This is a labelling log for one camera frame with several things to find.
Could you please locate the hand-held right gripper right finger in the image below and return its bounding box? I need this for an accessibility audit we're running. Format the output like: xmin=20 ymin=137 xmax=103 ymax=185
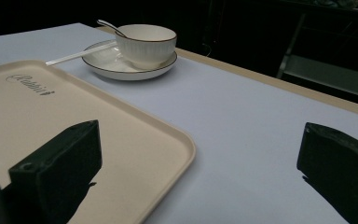
xmin=296 ymin=121 xmax=358 ymax=224

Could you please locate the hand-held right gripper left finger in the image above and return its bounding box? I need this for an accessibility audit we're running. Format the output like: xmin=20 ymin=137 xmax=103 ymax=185
xmin=7 ymin=119 xmax=103 ymax=224

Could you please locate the beige plastic tray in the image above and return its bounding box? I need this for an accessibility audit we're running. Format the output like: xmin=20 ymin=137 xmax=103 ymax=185
xmin=0 ymin=60 xmax=197 ymax=224

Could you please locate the metal stand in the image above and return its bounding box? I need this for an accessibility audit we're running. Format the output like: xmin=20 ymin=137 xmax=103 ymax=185
xmin=275 ymin=12 xmax=358 ymax=101

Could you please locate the light blue table mat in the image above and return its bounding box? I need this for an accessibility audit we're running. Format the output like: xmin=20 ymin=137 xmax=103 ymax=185
xmin=0 ymin=21 xmax=358 ymax=224

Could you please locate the white chopstick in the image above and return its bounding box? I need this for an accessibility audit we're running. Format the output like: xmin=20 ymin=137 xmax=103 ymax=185
xmin=45 ymin=41 xmax=118 ymax=66

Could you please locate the white plate with dark rim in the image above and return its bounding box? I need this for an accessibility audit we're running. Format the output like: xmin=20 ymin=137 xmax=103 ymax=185
xmin=81 ymin=39 xmax=179 ymax=82

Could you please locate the white ceramic spoon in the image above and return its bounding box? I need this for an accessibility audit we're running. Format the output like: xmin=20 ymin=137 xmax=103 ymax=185
xmin=96 ymin=19 xmax=129 ymax=39

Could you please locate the white ribbed bowl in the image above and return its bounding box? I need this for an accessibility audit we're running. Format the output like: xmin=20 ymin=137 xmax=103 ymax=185
xmin=115 ymin=23 xmax=178 ymax=71

